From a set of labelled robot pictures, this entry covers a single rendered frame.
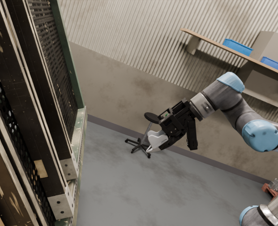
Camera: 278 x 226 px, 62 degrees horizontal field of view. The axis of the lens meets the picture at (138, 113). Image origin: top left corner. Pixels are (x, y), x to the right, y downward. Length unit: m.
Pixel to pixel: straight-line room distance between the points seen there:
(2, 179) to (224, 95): 0.61
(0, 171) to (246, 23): 3.66
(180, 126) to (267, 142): 0.24
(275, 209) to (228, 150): 3.44
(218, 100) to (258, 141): 0.17
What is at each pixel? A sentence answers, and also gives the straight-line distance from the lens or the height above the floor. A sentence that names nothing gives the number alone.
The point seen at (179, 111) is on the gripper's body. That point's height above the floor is 1.52.
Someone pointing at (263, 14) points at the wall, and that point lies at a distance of 4.00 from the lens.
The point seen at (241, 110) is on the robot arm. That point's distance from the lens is 0.74.
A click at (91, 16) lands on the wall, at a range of 3.61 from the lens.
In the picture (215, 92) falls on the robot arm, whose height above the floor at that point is 1.62.
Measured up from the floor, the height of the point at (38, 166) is 1.13.
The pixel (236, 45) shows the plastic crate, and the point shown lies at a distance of 3.39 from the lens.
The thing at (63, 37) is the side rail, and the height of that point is 1.40.
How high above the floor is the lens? 1.71
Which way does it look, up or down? 19 degrees down
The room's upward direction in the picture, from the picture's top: 24 degrees clockwise
